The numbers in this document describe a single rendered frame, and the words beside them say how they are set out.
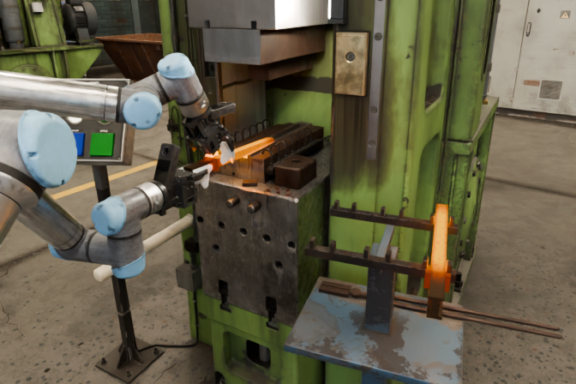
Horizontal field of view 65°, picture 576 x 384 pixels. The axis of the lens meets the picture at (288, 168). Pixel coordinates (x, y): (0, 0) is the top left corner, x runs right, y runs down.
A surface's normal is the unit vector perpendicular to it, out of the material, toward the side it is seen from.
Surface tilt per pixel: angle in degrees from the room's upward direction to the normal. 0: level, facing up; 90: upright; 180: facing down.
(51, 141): 86
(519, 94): 90
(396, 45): 90
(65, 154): 86
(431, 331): 0
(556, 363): 0
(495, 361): 0
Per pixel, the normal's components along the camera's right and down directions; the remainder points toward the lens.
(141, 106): 0.29, 0.33
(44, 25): 0.71, 0.05
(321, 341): -0.01, -0.94
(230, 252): -0.49, 0.31
